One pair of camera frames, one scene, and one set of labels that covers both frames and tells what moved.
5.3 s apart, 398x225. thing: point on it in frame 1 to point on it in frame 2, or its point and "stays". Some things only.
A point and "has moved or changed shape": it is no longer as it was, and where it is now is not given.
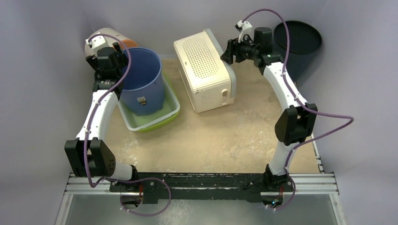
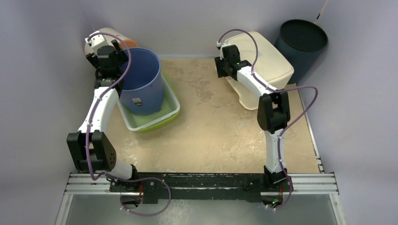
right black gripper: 229,51 to 218,66
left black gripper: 123,61 stays
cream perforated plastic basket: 210,81 has moved or changed shape
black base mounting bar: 200,187 stays
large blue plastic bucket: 143,93 stays
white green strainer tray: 170,108 stays
